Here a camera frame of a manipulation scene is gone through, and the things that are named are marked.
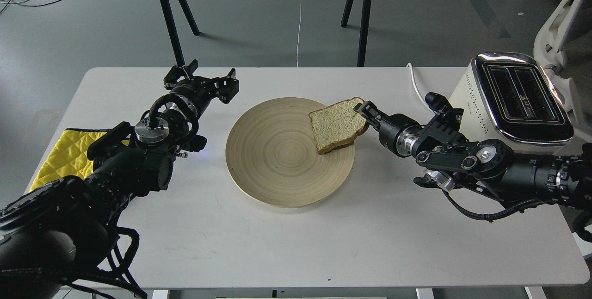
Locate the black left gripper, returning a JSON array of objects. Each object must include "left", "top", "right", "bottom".
[{"left": 164, "top": 59, "right": 240, "bottom": 116}]

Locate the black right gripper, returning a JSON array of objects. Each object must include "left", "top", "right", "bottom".
[{"left": 354, "top": 101, "right": 422, "bottom": 157}]

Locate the slice of brown bread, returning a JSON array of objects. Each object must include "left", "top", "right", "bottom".
[{"left": 308, "top": 97, "right": 369, "bottom": 154}]

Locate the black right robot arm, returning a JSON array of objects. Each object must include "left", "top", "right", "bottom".
[{"left": 354, "top": 92, "right": 592, "bottom": 242}]

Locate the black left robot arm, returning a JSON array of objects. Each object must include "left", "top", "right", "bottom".
[{"left": 0, "top": 61, "right": 239, "bottom": 299}]

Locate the white chrome toaster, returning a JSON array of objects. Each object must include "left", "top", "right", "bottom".
[{"left": 449, "top": 52, "right": 574, "bottom": 154}]

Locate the round wooden plate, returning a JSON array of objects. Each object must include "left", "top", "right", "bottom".
[{"left": 225, "top": 97, "right": 356, "bottom": 208}]

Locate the yellow quilted cloth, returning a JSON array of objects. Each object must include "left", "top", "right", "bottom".
[{"left": 27, "top": 128, "right": 110, "bottom": 193}]

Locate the white office chair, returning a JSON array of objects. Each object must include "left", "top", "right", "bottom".
[{"left": 533, "top": 0, "right": 591, "bottom": 138}]

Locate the white hanging cable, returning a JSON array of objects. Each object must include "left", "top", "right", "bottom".
[{"left": 296, "top": 0, "right": 304, "bottom": 67}]

